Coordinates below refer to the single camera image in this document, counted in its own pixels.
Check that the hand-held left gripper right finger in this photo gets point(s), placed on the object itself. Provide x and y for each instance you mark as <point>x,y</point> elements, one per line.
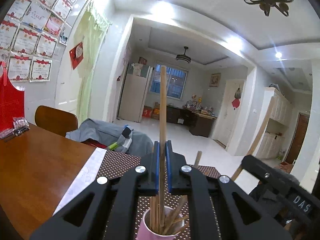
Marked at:
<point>168,170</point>

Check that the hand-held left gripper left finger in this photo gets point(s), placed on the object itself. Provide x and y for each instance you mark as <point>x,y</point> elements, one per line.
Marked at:
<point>156,170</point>

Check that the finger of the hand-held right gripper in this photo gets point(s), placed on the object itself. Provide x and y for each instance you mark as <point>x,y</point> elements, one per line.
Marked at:
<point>255,165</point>

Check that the wooden chopstick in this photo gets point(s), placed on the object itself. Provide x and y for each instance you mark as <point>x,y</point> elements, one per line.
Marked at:
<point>163,105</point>
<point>261,125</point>

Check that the bundle of wooden chopsticks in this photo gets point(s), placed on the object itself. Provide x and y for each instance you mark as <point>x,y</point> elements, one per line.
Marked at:
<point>153,212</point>

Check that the pink cup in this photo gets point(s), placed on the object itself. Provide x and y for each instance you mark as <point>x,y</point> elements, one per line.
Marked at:
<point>145,232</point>

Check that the dark grey jacket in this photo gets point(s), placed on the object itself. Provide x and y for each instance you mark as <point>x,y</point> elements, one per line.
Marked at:
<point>265,197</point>

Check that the brown polka dot tablecloth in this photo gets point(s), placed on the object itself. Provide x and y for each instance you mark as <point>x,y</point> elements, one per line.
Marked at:
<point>120,165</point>

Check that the white door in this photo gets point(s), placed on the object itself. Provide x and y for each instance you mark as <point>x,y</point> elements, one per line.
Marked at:
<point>230,120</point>

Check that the brown door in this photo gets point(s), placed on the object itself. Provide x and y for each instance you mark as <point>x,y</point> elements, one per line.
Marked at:
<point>298,137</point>

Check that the dark wooden desk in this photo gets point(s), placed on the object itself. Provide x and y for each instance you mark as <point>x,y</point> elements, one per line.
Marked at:
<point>200,125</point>

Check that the red cardboard box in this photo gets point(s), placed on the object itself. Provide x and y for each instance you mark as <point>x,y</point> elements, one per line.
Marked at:
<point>147,112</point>

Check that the brown cardboard box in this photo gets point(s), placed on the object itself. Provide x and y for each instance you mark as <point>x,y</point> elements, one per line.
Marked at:
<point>155,111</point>

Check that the white tall cabinet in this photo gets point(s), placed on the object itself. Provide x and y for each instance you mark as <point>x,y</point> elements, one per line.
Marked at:
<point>277,110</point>

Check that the red door decoration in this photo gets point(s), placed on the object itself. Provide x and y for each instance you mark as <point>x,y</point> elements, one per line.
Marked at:
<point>235,104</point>

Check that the assorted desk clutter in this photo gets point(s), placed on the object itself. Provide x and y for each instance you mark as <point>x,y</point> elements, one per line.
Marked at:
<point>200,106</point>

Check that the white patterned table sheet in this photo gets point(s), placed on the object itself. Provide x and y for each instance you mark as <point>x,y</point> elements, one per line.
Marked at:
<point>85,175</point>

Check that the beige refrigerator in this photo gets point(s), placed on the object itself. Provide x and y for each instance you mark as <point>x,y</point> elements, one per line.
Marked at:
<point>132,97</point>

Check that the barred window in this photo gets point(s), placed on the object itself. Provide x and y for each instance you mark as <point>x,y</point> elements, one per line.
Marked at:
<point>175,85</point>

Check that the small framed picture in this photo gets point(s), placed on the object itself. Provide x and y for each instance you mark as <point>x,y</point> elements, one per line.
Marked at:
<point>215,80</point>

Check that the ceiling spotlight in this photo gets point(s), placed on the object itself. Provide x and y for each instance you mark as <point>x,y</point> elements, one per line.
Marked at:
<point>278,54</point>

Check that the wooden chair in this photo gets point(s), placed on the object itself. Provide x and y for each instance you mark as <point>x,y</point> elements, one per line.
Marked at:
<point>55,120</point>

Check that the ceiling fan lamp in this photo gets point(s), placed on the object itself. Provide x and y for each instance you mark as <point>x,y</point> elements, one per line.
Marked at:
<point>183,58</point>

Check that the green curtain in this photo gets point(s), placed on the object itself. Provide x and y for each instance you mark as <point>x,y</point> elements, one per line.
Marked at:
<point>87,80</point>

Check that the clear plastic parts packet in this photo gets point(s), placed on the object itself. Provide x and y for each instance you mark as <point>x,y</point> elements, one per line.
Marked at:
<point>21,123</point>
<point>6,133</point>

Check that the small photo prints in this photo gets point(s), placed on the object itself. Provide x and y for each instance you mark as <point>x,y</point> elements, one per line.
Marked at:
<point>63,39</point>

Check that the red bag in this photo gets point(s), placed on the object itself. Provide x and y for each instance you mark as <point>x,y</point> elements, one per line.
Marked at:
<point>10,105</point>

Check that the red diamond wall decoration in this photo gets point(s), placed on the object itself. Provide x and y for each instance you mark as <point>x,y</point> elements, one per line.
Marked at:
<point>76,55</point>

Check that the wall of award certificates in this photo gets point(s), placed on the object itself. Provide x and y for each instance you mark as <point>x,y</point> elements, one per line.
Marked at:
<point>25,40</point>

